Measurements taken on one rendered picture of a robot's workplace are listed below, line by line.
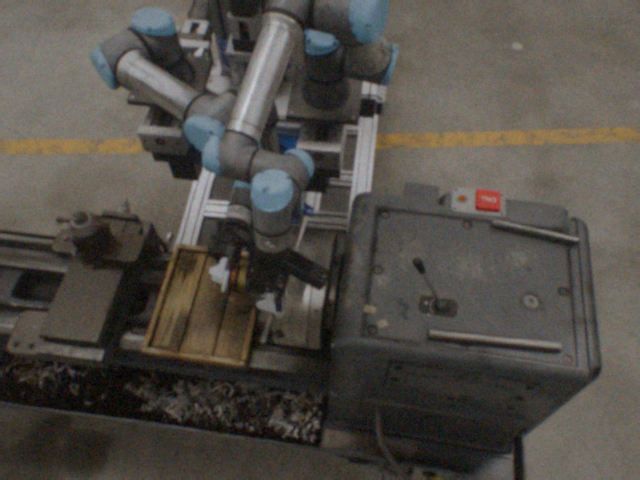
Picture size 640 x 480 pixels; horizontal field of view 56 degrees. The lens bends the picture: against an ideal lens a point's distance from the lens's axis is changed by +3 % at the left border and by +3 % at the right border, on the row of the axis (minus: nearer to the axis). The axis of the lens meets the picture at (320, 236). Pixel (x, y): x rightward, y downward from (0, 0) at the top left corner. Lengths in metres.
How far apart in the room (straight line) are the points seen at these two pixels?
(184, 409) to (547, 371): 1.16
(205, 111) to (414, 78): 2.29
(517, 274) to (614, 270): 1.69
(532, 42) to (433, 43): 0.59
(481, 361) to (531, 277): 0.25
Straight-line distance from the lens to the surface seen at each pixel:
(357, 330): 1.36
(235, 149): 1.21
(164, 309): 1.85
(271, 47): 1.29
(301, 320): 1.46
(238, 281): 1.58
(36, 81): 3.97
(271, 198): 1.07
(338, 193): 2.83
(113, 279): 1.84
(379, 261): 1.44
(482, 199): 1.57
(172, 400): 2.07
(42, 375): 2.27
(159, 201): 3.17
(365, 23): 1.30
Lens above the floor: 2.51
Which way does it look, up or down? 59 degrees down
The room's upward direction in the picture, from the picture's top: 1 degrees counter-clockwise
